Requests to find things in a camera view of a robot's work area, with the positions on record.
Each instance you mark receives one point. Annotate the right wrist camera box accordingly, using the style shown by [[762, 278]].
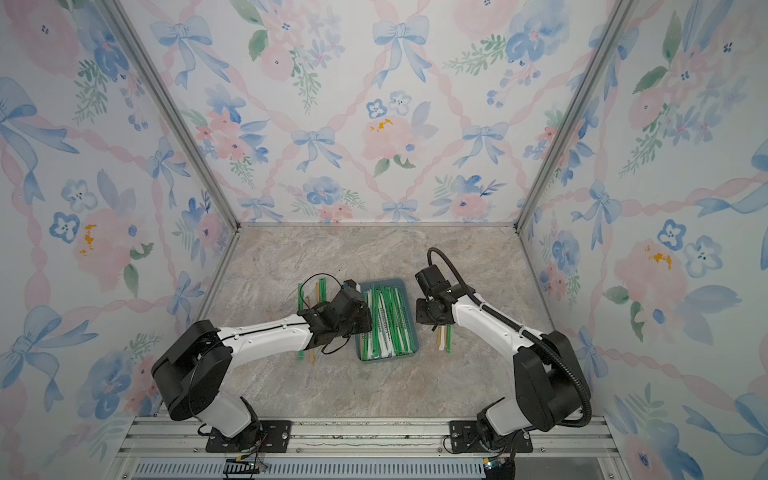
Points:
[[431, 281]]

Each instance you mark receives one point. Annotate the blue plastic storage tray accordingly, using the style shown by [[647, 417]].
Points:
[[363, 341]]

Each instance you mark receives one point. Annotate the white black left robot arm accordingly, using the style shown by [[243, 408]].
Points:
[[189, 376]]

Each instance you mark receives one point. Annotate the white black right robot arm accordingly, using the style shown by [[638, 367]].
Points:
[[549, 389]]

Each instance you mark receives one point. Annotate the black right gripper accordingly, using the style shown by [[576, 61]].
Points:
[[420, 314]]

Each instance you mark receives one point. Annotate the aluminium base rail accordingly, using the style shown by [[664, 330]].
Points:
[[368, 448]]

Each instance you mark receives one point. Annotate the white straw right pile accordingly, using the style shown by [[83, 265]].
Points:
[[441, 338]]

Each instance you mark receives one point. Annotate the green straw right pile edge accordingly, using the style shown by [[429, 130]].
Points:
[[448, 338]]

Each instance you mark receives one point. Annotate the aluminium frame post right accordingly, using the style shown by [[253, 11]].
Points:
[[614, 29]]

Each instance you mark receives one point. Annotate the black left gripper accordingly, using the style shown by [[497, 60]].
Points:
[[367, 320]]

